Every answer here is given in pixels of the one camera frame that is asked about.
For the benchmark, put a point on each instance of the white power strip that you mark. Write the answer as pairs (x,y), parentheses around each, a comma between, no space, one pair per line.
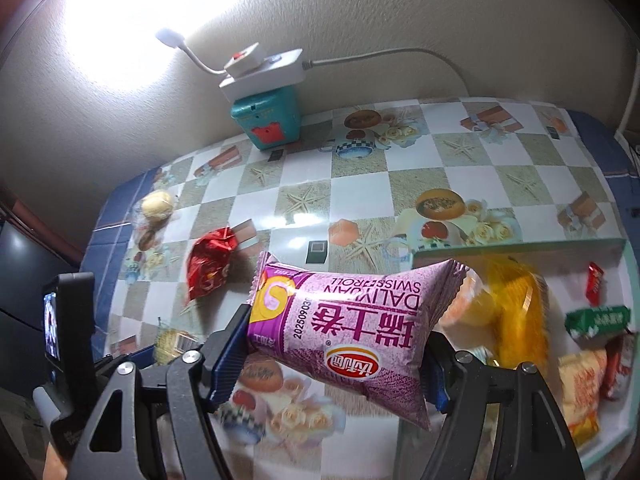
(270,77)

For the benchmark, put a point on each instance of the dark green snack packet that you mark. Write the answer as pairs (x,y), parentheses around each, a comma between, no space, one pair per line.
(597,322)

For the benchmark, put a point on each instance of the white gooseneck plug-in lamp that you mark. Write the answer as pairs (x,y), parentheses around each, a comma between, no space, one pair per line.
(170,37)

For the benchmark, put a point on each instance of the purple cake roll packet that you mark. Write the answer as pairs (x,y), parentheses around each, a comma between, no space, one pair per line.
(350,320)

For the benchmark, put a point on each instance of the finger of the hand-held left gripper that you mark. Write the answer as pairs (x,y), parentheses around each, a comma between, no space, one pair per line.
(125,355)

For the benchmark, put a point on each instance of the small teal box red label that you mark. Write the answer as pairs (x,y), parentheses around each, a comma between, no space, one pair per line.
(265,115)

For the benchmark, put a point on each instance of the yellow cake in clear wrapper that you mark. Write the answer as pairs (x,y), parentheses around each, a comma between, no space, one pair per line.
(172,344)
(156,205)

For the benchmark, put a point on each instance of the small red snack packet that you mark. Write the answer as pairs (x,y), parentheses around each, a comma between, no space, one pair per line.
(595,282)

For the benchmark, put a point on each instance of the person's left hand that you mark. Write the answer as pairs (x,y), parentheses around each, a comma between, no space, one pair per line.
(56,462)

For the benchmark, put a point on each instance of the orange striped snack packet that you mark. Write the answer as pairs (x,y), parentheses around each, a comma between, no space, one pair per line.
(580,390)

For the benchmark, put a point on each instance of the red and white snack packet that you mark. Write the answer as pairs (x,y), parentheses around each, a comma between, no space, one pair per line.
(620,365)

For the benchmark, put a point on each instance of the long yellow snack packet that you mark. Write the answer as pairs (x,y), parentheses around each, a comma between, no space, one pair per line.
(515,310)

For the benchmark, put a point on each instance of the red foil snack packet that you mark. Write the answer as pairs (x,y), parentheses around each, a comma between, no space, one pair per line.
(207,265)

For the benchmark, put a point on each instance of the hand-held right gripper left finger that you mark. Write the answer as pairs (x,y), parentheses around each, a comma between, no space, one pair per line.
(227,365)

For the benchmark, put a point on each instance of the shallow green cardboard box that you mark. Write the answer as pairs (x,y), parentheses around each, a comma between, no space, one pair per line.
(560,270)

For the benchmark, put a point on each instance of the dark glossy cabinet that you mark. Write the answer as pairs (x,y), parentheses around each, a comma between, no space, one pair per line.
(20,285)

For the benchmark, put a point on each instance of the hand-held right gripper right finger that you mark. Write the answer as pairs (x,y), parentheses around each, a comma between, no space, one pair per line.
(437,390)

